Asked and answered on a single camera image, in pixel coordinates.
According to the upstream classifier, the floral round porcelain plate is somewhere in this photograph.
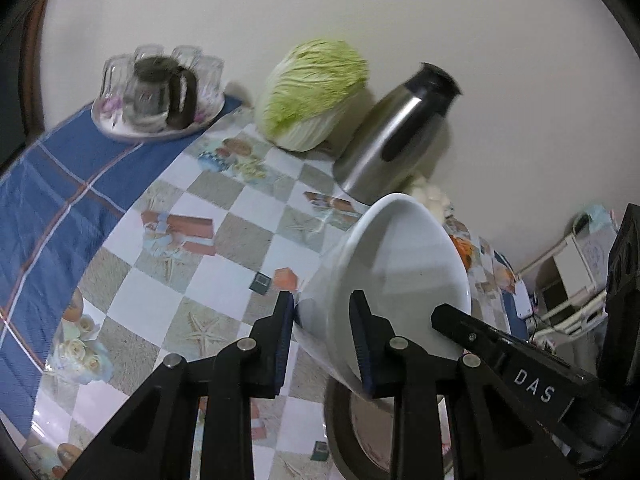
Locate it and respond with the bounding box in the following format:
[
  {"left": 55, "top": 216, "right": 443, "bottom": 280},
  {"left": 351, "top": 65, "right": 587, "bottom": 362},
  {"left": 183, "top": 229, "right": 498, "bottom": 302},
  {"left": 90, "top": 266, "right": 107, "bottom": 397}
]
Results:
[{"left": 350, "top": 396, "right": 454, "bottom": 478}]

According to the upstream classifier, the orange snack packet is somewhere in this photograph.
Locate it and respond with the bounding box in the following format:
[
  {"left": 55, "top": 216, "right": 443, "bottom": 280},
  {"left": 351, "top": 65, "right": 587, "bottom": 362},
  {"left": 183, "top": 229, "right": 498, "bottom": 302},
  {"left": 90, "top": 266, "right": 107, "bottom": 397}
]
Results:
[{"left": 449, "top": 235, "right": 475, "bottom": 271}]

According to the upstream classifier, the stainless steel round plate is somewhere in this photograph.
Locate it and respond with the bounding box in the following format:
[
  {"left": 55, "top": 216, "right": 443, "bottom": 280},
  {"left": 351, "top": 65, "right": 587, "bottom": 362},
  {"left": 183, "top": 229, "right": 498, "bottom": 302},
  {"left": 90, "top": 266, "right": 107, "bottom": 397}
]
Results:
[{"left": 324, "top": 377, "right": 390, "bottom": 479}]

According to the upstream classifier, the white wooden shelf rack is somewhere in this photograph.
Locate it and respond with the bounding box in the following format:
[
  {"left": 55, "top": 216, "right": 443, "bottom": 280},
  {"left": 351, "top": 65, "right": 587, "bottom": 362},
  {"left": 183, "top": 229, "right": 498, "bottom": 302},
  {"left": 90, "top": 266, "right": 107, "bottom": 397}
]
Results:
[{"left": 516, "top": 205, "right": 618, "bottom": 346}]

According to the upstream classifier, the white square bowl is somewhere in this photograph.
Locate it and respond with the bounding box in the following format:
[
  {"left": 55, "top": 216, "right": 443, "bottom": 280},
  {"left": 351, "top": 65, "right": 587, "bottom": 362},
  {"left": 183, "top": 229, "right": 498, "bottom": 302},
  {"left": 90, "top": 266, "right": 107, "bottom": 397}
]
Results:
[{"left": 294, "top": 193, "right": 471, "bottom": 396}]

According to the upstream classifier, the bag of steamed buns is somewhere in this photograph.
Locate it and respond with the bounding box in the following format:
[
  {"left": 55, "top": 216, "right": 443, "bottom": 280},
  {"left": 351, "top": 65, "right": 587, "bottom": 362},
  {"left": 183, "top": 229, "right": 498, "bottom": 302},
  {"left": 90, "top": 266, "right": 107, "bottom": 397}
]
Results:
[{"left": 405, "top": 174, "right": 454, "bottom": 224}]

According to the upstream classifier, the clear orange plastic bag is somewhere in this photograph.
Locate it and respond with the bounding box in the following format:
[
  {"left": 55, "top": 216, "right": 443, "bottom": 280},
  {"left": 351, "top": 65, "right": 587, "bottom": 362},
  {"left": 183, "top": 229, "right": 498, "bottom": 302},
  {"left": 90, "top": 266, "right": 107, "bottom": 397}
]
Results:
[{"left": 492, "top": 261, "right": 516, "bottom": 294}]

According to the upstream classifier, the white power bank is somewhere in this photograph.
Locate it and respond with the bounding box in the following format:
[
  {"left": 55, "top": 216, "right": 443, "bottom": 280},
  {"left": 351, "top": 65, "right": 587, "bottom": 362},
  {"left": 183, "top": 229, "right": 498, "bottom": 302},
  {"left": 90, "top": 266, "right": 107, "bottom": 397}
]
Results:
[{"left": 513, "top": 280, "right": 534, "bottom": 320}]

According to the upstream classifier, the stainless steel thermos jug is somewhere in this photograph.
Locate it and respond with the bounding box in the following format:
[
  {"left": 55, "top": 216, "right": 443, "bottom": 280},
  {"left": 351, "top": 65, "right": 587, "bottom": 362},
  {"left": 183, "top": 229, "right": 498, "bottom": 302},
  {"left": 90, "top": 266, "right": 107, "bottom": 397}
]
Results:
[{"left": 332, "top": 63, "right": 461, "bottom": 205}]

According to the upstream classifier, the glass teapot black handle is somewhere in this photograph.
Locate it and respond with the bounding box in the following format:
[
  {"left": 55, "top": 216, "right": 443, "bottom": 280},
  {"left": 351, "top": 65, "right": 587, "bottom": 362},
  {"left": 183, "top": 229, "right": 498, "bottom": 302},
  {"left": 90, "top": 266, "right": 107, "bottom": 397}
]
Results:
[{"left": 124, "top": 56, "right": 198, "bottom": 132}]

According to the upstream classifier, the tray with glass cups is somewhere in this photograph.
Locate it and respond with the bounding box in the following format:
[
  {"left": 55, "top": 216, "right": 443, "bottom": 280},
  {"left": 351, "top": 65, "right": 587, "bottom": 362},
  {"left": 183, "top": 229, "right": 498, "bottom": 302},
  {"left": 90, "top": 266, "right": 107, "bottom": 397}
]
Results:
[{"left": 91, "top": 44, "right": 226, "bottom": 143}]

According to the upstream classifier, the napa cabbage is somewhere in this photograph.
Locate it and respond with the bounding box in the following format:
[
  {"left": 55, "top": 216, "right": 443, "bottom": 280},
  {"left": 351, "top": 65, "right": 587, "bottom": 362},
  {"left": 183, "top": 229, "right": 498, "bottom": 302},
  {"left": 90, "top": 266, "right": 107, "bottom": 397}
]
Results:
[{"left": 254, "top": 39, "right": 369, "bottom": 153}]

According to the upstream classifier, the checkered plastic tablecloth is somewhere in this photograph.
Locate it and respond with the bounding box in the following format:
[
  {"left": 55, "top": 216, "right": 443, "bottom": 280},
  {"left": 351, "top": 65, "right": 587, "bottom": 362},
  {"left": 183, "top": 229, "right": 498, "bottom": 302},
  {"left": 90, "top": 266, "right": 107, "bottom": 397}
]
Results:
[{"left": 0, "top": 94, "right": 532, "bottom": 480}]

